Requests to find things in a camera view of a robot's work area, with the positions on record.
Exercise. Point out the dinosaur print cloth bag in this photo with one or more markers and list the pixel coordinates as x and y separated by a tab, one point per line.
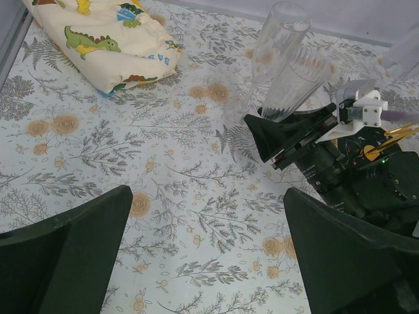
115	44

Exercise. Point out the tall clear flute glass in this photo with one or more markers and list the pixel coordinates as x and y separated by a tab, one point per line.
305	71

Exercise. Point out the short clear wine glass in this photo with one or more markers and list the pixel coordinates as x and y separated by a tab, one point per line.
401	61

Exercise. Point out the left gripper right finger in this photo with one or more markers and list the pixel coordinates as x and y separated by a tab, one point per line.
348	265

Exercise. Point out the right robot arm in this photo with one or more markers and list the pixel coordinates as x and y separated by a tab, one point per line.
401	221

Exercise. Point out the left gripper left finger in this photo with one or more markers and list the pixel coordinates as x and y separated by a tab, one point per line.
63	264

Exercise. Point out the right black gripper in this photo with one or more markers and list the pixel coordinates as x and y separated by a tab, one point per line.
325	165

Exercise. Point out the floral table mat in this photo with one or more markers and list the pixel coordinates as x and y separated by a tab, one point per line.
207	231

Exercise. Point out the gold wine glass rack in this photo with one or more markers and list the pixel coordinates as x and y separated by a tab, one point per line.
389	144

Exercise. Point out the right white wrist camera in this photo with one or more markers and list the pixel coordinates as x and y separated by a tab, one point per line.
359	104

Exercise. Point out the plain clear flute glass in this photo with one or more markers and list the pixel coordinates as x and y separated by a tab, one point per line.
283	30

